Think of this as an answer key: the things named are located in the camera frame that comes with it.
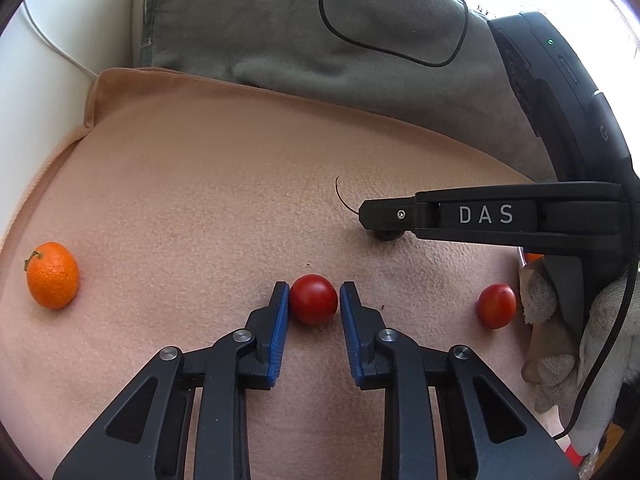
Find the dark cherry with stem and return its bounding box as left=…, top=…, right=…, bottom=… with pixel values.
left=334, top=177, right=405, bottom=242

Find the small mandarin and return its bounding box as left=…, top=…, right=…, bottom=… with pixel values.
left=24, top=242, right=80, bottom=310
left=524, top=252, right=542, bottom=263

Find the small cherry tomato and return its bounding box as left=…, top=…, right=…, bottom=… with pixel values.
left=290, top=274, right=337, bottom=326

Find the large cherry tomato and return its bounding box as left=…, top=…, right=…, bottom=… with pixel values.
left=476, top=284, right=518, bottom=330

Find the right white gloved hand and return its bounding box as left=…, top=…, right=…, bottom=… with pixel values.
left=520, top=259, right=639, bottom=456

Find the grey green blanket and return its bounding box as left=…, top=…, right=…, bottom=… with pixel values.
left=132, top=0, right=554, bottom=181

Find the black cable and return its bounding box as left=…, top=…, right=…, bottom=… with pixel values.
left=318, top=0, right=471, bottom=68

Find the white cable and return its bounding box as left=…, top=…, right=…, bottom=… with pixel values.
left=22, top=0, right=100, bottom=79

